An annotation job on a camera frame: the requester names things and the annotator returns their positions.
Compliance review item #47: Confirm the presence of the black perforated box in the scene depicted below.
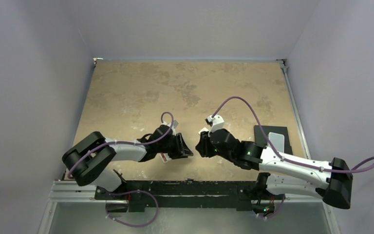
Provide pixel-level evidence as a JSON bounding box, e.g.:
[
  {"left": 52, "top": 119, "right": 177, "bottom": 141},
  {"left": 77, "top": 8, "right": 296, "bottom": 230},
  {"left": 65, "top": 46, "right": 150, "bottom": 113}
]
[{"left": 254, "top": 125, "right": 293, "bottom": 155}]

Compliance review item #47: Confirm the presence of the purple loop cable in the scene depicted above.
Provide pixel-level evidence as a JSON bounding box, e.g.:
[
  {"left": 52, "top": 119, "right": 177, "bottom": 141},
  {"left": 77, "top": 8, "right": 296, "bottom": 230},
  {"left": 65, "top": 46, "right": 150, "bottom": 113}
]
[{"left": 105, "top": 190, "right": 159, "bottom": 228}]

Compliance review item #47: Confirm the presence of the aluminium frame rail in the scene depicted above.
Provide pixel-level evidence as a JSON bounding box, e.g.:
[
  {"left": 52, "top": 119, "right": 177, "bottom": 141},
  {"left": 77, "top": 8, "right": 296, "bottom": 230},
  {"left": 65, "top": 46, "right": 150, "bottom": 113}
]
[{"left": 276, "top": 59, "right": 341, "bottom": 234}]

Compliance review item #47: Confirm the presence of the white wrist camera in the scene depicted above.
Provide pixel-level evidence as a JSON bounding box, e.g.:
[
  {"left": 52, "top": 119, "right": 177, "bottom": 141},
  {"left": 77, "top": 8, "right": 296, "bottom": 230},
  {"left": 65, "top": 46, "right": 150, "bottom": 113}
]
[
  {"left": 161, "top": 120, "right": 178, "bottom": 135},
  {"left": 205, "top": 115, "right": 224, "bottom": 133}
]

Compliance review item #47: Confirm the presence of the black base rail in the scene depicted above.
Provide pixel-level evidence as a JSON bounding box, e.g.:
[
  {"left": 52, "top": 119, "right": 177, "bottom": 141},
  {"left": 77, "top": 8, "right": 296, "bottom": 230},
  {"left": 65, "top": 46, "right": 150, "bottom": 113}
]
[{"left": 94, "top": 180, "right": 272, "bottom": 212}]

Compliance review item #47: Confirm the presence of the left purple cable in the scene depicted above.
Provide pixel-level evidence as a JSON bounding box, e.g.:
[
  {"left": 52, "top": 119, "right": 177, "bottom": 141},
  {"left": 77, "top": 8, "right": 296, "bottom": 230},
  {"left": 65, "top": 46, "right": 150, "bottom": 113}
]
[{"left": 67, "top": 112, "right": 175, "bottom": 180}]

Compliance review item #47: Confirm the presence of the white device on box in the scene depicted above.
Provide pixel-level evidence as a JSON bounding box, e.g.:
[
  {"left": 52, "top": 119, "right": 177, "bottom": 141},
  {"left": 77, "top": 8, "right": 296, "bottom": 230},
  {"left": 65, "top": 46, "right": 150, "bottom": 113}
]
[{"left": 268, "top": 132, "right": 285, "bottom": 153}]

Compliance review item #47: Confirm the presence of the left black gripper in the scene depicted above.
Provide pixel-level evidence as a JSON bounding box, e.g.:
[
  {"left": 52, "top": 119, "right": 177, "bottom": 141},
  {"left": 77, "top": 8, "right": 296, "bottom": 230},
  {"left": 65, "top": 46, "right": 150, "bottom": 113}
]
[{"left": 156, "top": 132, "right": 192, "bottom": 158}]

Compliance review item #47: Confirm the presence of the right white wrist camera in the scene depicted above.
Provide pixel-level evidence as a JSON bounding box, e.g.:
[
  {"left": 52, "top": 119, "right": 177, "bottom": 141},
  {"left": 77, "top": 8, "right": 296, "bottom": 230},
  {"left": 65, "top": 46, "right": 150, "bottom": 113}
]
[{"left": 205, "top": 115, "right": 224, "bottom": 133}]

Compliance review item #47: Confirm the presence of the white battery cover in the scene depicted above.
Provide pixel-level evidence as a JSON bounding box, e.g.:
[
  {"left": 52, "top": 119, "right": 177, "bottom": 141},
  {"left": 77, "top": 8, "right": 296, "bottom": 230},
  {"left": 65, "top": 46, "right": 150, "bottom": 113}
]
[{"left": 198, "top": 127, "right": 209, "bottom": 135}]

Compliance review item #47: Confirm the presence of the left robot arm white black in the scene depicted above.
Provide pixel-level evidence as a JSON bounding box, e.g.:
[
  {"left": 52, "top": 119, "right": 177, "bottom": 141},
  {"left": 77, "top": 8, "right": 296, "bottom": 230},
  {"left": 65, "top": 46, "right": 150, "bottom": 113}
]
[{"left": 62, "top": 124, "right": 193, "bottom": 199}]

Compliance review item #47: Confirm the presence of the white red remote control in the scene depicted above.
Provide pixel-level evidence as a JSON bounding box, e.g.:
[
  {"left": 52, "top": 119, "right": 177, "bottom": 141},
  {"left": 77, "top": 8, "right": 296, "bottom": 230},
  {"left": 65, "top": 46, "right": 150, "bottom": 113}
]
[{"left": 160, "top": 153, "right": 172, "bottom": 163}]

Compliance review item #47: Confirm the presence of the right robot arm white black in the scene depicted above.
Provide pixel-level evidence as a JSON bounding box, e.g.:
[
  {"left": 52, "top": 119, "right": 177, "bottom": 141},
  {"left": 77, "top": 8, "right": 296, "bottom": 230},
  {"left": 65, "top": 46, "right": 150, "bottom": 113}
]
[{"left": 195, "top": 129, "right": 353, "bottom": 210}]

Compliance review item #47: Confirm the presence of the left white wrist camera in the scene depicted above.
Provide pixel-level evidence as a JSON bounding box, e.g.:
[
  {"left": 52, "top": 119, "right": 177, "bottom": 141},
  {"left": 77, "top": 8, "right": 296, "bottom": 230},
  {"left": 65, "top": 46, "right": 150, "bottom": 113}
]
[{"left": 161, "top": 120, "right": 178, "bottom": 135}]

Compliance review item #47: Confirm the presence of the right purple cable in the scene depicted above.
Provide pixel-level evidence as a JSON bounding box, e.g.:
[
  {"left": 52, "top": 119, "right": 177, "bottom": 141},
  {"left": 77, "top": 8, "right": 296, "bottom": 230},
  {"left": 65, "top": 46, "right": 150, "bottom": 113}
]
[{"left": 210, "top": 96, "right": 374, "bottom": 175}]

